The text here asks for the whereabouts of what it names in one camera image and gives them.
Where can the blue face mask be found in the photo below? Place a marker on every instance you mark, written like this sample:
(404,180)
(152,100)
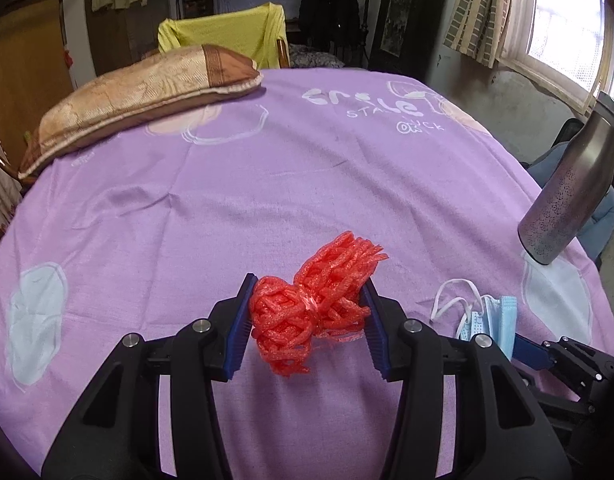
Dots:
(482,314)

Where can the brown gold pillow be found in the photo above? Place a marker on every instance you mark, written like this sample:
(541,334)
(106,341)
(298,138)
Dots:
(162,85)

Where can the silver metal bottle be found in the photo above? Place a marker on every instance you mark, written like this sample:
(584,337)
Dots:
(572,185)

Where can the red foam fruit net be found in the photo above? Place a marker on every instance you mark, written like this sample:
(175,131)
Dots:
(322,302)

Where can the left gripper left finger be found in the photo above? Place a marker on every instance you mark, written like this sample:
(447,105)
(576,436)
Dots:
(149,411)

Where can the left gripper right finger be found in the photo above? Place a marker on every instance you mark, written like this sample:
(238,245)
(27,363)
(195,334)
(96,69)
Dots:
(500,430)

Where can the striped window curtain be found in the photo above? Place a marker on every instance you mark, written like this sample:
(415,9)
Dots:
(477,29)

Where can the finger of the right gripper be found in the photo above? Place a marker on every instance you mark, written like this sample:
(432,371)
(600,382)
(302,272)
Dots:
(532,354)

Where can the yellow cloth covered chair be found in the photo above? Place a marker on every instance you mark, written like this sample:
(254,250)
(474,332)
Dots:
(258,33)

